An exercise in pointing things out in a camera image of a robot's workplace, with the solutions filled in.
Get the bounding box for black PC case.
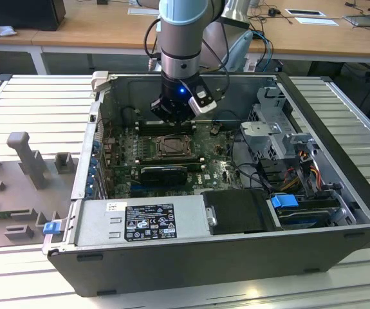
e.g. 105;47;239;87
41;71;370;299

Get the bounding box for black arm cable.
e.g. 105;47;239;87
200;19;231;97

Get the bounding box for grey parts rack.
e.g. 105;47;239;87
0;131;78;250

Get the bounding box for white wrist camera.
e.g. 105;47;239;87
187;85;218;114

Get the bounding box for green motherboard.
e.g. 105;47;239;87
99;124;259;199

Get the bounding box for wooden desk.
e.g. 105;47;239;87
0;0;370;75

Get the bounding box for black plastic shroud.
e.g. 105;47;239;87
201;189;277;235

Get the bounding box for yellow red power wires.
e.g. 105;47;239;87
281;162;321;194

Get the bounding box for silver metal drive cage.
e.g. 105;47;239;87
239;85;320;197

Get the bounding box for silver power supply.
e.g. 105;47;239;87
73;194;210;247

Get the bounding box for CPU socket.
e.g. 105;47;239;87
152;133;194;159

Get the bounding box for graphics card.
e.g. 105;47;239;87
140;165;188;187

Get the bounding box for thick black cable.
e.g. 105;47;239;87
228;128;271;191

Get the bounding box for blue cable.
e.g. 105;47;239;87
252;30;274;64

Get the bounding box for white desk cable frame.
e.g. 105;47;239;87
284;8;326;17

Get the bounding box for white paper sheet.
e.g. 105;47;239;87
295;16;340;26

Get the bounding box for blue case latch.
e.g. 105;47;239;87
42;221;60;235

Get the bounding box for black box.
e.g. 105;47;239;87
0;0;66;32

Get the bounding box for grey case latch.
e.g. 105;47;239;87
91;71;110;94

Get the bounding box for pale blue teach pendant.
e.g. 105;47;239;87
226;30;255;71

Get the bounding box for hard disk in blue carrier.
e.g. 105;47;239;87
270;192;332;230

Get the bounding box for green RAM stick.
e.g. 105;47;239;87
0;209;33;223
138;160;205;170

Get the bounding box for grey desk plate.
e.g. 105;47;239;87
127;6;160;15

